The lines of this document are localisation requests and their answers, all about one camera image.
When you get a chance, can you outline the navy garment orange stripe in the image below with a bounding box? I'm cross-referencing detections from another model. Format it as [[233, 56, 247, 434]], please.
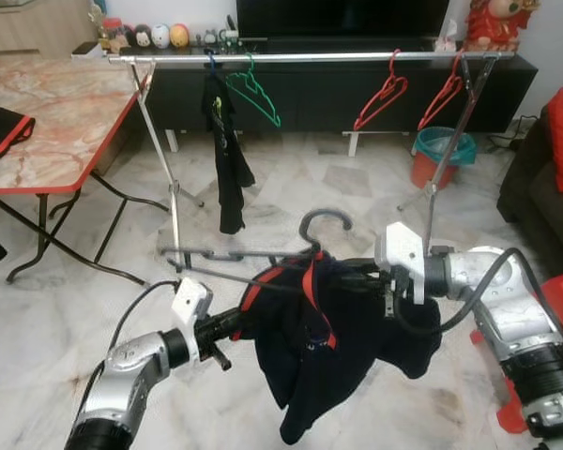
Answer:
[[233, 251, 444, 445]]

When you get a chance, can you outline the green plastic hanger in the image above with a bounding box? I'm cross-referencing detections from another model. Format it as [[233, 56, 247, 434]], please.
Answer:
[[227, 54, 282, 128]]

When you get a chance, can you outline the red plastic hanger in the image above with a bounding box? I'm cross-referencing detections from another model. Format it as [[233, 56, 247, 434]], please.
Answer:
[[417, 52, 468, 132], [353, 49, 409, 132]]

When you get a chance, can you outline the orange bin teal liner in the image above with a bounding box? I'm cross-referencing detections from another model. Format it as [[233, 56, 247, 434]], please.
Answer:
[[411, 127, 477, 190]]

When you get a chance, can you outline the black shirt yellow logo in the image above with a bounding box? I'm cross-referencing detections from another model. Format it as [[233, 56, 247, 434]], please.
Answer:
[[203, 73, 256, 235]]

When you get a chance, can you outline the dark grey sofa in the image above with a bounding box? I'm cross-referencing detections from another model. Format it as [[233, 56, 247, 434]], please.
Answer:
[[496, 108, 563, 273]]

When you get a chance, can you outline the silver metal clothes rack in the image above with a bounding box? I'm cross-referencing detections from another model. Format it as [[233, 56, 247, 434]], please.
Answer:
[[108, 49, 515, 273]]

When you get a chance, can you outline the black flat television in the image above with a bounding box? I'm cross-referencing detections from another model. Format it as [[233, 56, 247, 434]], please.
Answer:
[[236, 0, 450, 40]]

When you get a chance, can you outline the marble table red edge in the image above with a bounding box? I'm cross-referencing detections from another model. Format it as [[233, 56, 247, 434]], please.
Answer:
[[0, 53, 153, 196]]

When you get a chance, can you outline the red seated figurine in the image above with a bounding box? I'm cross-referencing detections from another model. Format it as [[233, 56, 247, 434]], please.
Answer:
[[464, 0, 540, 53]]

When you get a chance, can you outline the orange bear plush toy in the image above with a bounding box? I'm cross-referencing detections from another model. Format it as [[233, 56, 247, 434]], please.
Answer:
[[168, 22, 190, 48]]

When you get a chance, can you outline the white duck plush toy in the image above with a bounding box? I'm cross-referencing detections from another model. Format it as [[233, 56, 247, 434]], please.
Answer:
[[150, 23, 171, 49]]

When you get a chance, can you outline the white cardboard box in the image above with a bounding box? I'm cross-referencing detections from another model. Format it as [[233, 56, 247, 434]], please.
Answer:
[[70, 40, 104, 59]]

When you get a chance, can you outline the clear jar red lid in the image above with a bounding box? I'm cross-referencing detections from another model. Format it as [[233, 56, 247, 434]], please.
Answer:
[[101, 17, 123, 50]]

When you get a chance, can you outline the gold trophy blue ball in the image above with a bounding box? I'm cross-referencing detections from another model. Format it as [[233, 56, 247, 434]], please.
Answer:
[[89, 0, 109, 38]]

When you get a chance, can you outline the light wood cabinet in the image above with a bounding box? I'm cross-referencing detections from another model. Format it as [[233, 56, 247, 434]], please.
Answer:
[[0, 0, 99, 57]]

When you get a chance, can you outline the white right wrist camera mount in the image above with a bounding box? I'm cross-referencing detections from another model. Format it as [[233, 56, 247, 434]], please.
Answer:
[[374, 222, 428, 306]]

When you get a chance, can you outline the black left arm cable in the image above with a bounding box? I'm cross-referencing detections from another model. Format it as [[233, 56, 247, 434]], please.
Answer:
[[75, 279, 179, 413]]

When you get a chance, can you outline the black metal table frame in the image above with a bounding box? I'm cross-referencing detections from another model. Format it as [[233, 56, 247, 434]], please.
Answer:
[[0, 173, 170, 287]]

